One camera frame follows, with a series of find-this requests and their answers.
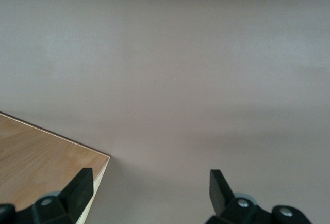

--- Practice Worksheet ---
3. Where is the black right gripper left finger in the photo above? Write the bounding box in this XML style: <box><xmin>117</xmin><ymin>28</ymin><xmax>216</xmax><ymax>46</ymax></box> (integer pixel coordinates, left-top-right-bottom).
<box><xmin>0</xmin><ymin>167</ymin><xmax>94</xmax><ymax>224</ymax></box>

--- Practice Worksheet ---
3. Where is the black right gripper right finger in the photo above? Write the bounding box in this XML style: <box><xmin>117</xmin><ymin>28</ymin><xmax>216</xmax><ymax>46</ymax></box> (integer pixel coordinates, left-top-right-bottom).
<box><xmin>205</xmin><ymin>169</ymin><xmax>314</xmax><ymax>224</ymax></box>

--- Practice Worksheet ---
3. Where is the light wooden drawer cabinet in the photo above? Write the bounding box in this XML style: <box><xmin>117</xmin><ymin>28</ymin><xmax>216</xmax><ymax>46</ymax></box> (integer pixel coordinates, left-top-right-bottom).
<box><xmin>0</xmin><ymin>111</ymin><xmax>111</xmax><ymax>224</ymax></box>

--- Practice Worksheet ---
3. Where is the brown table cover sheet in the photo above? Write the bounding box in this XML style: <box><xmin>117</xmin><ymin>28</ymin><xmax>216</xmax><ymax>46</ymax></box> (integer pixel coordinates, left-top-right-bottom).
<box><xmin>0</xmin><ymin>0</ymin><xmax>330</xmax><ymax>224</ymax></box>

